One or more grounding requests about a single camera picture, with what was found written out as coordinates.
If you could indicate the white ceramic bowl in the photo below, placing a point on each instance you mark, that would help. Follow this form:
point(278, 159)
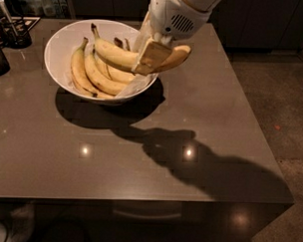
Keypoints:
point(58, 52)

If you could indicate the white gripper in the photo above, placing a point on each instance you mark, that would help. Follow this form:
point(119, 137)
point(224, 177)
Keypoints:
point(173, 14)

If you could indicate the yellow banana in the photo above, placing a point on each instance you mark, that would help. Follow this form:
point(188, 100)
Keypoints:
point(124, 60)
point(114, 74)
point(99, 79)
point(80, 79)

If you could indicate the white bottles on shelf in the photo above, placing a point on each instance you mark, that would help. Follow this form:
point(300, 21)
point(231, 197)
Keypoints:
point(45, 8)

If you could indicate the black wire utensil holder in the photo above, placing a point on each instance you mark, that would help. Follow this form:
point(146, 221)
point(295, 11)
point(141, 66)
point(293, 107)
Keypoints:
point(14, 33)

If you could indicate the white paper liner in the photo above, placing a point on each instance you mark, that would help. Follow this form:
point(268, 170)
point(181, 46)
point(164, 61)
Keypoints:
point(139, 83)

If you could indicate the dark round pot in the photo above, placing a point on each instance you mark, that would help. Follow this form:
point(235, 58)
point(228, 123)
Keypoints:
point(0, 61)

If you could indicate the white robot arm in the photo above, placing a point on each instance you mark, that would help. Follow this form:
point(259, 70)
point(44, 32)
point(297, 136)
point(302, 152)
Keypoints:
point(165, 22)

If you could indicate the white object on floor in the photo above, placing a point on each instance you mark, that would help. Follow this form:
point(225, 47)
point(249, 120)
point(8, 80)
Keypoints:
point(16, 221)

